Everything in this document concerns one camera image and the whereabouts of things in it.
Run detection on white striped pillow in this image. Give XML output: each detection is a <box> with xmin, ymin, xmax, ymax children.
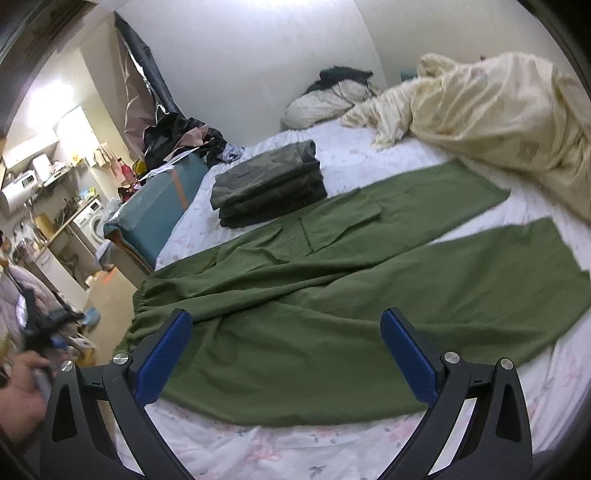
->
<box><xmin>281</xmin><ymin>80</ymin><xmax>381</xmax><ymax>130</ymax></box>

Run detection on cream yellow duvet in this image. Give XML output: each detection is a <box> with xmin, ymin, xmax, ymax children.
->
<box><xmin>342</xmin><ymin>52</ymin><xmax>590</xmax><ymax>220</ymax></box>

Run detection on person's left hand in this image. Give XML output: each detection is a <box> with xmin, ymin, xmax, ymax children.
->
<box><xmin>1</xmin><ymin>351</ymin><xmax>49</xmax><ymax>445</ymax></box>

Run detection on dark clothes on pillow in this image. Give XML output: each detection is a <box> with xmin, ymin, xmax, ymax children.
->
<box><xmin>305</xmin><ymin>66</ymin><xmax>374</xmax><ymax>93</ymax></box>

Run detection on green pants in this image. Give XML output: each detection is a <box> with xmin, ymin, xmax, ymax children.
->
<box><xmin>119</xmin><ymin>161</ymin><xmax>590</xmax><ymax>427</ymax></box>

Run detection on white water heater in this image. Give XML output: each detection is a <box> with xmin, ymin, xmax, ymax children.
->
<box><xmin>1</xmin><ymin>170</ymin><xmax>39</xmax><ymax>216</ymax></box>

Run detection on dark hanging curtain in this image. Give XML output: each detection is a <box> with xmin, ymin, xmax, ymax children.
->
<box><xmin>114</xmin><ymin>12</ymin><xmax>181</xmax><ymax>157</ymax></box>

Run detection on floral white bed sheet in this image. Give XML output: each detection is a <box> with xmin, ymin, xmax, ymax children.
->
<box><xmin>147</xmin><ymin>121</ymin><xmax>590</xmax><ymax>479</ymax></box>

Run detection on pile of dark clothes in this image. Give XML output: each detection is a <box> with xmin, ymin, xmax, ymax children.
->
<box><xmin>143</xmin><ymin>113</ymin><xmax>243</xmax><ymax>171</ymax></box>

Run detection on white washing machine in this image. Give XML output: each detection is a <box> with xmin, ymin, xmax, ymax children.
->
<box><xmin>70</xmin><ymin>197</ymin><xmax>104</xmax><ymax>254</ymax></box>

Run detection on folded camouflage pants stack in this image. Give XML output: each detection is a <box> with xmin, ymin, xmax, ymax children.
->
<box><xmin>211</xmin><ymin>140</ymin><xmax>328</xmax><ymax>228</ymax></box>

